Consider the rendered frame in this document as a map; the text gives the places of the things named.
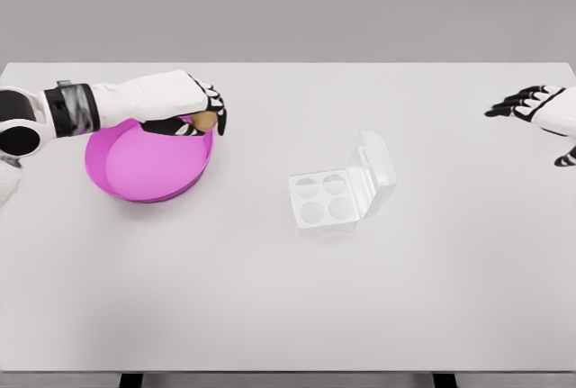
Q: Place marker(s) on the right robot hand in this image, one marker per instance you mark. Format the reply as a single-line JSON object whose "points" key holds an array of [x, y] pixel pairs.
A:
{"points": [[555, 109]]}

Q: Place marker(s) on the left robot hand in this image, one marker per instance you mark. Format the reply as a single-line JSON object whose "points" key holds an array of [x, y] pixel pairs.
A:
{"points": [[173, 93]]}

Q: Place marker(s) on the brown egg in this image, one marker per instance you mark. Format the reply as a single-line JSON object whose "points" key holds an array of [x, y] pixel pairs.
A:
{"points": [[203, 120]]}

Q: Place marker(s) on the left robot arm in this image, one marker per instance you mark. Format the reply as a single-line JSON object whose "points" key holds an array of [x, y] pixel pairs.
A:
{"points": [[67, 106]]}

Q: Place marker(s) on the clear plastic egg box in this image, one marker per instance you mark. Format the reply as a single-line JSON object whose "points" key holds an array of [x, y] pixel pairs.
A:
{"points": [[342, 190]]}

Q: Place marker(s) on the pink round bowl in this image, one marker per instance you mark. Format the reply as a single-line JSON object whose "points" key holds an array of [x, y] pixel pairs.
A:
{"points": [[148, 165]]}

